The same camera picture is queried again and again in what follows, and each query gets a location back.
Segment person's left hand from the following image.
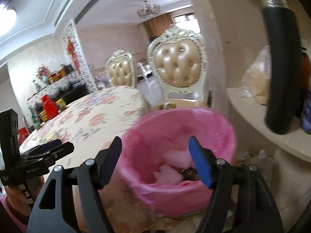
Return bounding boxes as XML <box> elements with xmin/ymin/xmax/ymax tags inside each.
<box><xmin>3</xmin><ymin>175</ymin><xmax>45</xmax><ymax>218</ymax></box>

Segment far beige tufted chair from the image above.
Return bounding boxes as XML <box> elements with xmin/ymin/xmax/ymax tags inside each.
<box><xmin>105</xmin><ymin>48</ymin><xmax>138</xmax><ymax>88</ymax></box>

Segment floral tablecloth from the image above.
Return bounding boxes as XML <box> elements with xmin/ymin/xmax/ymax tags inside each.
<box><xmin>19</xmin><ymin>86</ymin><xmax>178</xmax><ymax>232</ymax></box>

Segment white tissue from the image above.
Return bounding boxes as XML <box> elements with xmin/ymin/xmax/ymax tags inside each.
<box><xmin>153</xmin><ymin>164</ymin><xmax>183</xmax><ymax>185</ymax></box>

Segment light upholstered sofa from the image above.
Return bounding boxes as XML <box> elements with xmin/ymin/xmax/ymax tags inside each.
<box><xmin>89</xmin><ymin>65</ymin><xmax>109</xmax><ymax>90</ymax></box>

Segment black thermos bottle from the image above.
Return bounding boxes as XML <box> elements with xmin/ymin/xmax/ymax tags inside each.
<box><xmin>261</xmin><ymin>0</ymin><xmax>301</xmax><ymax>135</ymax></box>

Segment near beige tufted chair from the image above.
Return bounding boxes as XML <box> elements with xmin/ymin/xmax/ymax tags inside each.
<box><xmin>147</xmin><ymin>25</ymin><xmax>210</xmax><ymax>111</ymax></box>

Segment red thermos jug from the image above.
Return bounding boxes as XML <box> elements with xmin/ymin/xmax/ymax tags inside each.
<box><xmin>42</xmin><ymin>95</ymin><xmax>59</xmax><ymax>119</ymax></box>

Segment yellow lid jar right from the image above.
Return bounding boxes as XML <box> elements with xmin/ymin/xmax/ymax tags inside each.
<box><xmin>55</xmin><ymin>98</ymin><xmax>67</xmax><ymax>111</ymax></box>

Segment crystal chandelier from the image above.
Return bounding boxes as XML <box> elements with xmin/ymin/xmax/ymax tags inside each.
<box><xmin>136</xmin><ymin>0</ymin><xmax>161</xmax><ymax>19</ymax></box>

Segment pink lined trash bin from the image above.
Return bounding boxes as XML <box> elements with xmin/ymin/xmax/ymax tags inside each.
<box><xmin>117</xmin><ymin>108</ymin><xmax>237</xmax><ymax>217</ymax></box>

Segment pink flower vase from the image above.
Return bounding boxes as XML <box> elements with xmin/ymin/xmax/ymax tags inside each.
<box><xmin>36</xmin><ymin>65</ymin><xmax>51</xmax><ymax>85</ymax></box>

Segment white lattice room divider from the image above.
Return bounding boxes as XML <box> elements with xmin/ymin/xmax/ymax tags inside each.
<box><xmin>61</xmin><ymin>19</ymin><xmax>98</xmax><ymax>93</ymax></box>

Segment red chinese knot ornament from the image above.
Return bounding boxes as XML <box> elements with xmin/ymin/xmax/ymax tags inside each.
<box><xmin>67</xmin><ymin>36</ymin><xmax>81</xmax><ymax>75</ymax></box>

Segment plastic bag of food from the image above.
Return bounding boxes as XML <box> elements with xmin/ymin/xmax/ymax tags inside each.
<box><xmin>240</xmin><ymin>46</ymin><xmax>272</xmax><ymax>106</ymax></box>

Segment black piano with lace cover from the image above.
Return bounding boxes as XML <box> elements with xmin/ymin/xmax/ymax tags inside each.
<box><xmin>26</xmin><ymin>72</ymin><xmax>89</xmax><ymax>113</ymax></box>

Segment brown patterned curtains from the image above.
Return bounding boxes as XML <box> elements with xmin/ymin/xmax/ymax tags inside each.
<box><xmin>142</xmin><ymin>13</ymin><xmax>173</xmax><ymax>41</ymax></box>

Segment yellow lid jar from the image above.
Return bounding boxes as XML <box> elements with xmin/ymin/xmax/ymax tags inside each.
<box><xmin>39</xmin><ymin>110</ymin><xmax>49</xmax><ymax>122</ymax></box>
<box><xmin>55</xmin><ymin>98</ymin><xmax>67</xmax><ymax>111</ymax></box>

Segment green floral bottle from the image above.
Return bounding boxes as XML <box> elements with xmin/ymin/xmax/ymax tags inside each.
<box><xmin>29</xmin><ymin>107</ymin><xmax>41</xmax><ymax>130</ymax></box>

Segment white foam block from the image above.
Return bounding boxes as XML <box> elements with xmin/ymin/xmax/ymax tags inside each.
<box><xmin>163</xmin><ymin>150</ymin><xmax>193</xmax><ymax>169</ymax></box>

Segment yellow lid jar left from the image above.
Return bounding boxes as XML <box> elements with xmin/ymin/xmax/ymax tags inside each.
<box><xmin>39</xmin><ymin>110</ymin><xmax>49</xmax><ymax>122</ymax></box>

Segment beige tufted chair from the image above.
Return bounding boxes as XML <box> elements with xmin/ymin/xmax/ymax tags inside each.
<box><xmin>105</xmin><ymin>48</ymin><xmax>138</xmax><ymax>88</ymax></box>
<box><xmin>147</xmin><ymin>25</ymin><xmax>210</xmax><ymax>111</ymax></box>

